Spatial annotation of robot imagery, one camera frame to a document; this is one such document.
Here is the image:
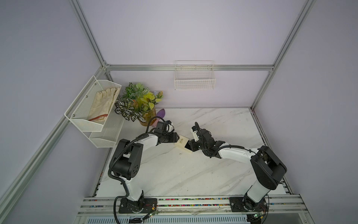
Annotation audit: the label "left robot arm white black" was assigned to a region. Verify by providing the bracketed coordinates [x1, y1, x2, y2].
[108, 116, 179, 202]

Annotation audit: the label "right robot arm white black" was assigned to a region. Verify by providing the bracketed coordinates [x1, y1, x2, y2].
[185, 137, 287, 205]

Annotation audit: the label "purple pink garden trowel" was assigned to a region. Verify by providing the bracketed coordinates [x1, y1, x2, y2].
[156, 109, 166, 121]

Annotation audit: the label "potted plant amber vase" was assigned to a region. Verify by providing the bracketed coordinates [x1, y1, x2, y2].
[115, 83, 164, 126]

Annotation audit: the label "beige work gloves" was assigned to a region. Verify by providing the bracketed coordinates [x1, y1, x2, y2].
[87, 88, 120, 123]

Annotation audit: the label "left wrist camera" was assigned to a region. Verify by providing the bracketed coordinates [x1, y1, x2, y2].
[154, 120, 174, 135]

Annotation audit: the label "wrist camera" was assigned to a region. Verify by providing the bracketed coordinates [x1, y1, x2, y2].
[191, 122, 214, 142]
[154, 120, 174, 135]

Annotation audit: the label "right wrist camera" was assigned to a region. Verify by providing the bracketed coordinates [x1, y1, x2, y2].
[191, 122, 214, 142]

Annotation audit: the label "white wire wall basket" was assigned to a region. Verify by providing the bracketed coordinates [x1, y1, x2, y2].
[174, 60, 216, 91]

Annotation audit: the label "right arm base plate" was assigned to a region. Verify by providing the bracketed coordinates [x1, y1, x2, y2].
[229, 196, 268, 212]

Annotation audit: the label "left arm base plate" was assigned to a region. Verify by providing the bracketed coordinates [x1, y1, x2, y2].
[118, 198, 158, 214]

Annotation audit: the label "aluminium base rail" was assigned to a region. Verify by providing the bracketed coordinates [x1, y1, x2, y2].
[77, 194, 308, 216]

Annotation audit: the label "white mesh wall shelf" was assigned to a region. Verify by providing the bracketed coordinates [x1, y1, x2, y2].
[64, 77, 124, 148]

